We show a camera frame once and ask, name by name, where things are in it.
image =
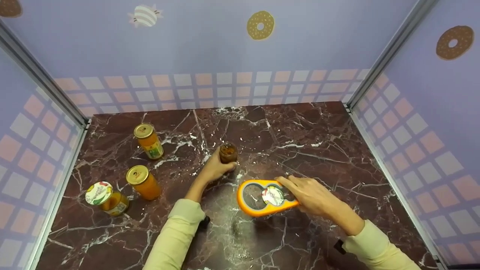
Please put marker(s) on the brown jar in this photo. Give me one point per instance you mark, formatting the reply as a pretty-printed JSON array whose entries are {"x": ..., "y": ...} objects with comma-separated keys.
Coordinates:
[{"x": 228, "y": 153}]

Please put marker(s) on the person's left forearm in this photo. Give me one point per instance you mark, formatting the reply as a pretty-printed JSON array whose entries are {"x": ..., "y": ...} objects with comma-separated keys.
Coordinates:
[{"x": 176, "y": 232}]

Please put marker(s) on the orange jar opener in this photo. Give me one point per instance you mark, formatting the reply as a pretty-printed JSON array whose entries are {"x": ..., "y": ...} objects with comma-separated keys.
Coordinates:
[{"x": 247, "y": 210}]

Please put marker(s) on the person's left hand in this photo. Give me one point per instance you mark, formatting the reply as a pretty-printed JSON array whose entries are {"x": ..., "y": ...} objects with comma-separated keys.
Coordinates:
[{"x": 213, "y": 168}]

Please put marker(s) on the person's right fingers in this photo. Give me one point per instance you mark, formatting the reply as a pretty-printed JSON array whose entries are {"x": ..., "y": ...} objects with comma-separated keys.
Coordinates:
[{"x": 289, "y": 185}]

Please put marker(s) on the person's right hand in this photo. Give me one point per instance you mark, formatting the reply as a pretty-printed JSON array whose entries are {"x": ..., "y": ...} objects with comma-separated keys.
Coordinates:
[{"x": 315, "y": 197}]

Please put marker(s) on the gold lid orange jar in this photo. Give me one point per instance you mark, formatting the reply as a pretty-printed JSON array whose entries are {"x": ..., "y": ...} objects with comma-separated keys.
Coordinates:
[
  {"x": 144, "y": 183},
  {"x": 150, "y": 142}
]

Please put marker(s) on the person's left thumb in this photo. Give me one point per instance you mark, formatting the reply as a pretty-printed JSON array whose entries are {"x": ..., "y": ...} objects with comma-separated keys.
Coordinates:
[{"x": 216, "y": 154}]

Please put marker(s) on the person's left fingers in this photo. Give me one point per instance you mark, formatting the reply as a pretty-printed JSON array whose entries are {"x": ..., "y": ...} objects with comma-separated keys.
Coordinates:
[{"x": 229, "y": 167}]

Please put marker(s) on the black wrist band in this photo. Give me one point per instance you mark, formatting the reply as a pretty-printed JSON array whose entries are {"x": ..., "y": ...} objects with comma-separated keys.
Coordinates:
[{"x": 339, "y": 246}]

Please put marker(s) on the person's right forearm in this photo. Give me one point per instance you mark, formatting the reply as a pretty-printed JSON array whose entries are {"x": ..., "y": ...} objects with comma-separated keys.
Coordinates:
[{"x": 371, "y": 243}]

